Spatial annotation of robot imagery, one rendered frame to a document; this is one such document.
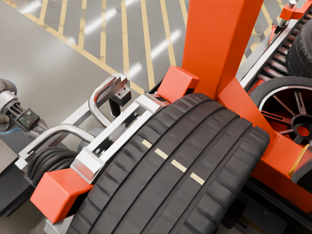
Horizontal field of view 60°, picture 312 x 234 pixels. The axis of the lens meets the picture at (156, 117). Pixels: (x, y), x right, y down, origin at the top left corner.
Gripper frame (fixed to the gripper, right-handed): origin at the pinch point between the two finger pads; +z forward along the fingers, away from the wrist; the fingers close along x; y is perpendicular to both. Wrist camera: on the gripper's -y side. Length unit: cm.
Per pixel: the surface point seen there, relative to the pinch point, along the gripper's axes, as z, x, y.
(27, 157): 3.9, -12.3, 36.4
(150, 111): 20, 12, 57
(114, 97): 9.3, 19.7, 30.9
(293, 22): 62, 172, -4
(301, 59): 75, 132, 8
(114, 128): 16, 3, 55
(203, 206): 37, -3, 71
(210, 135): 32, 11, 68
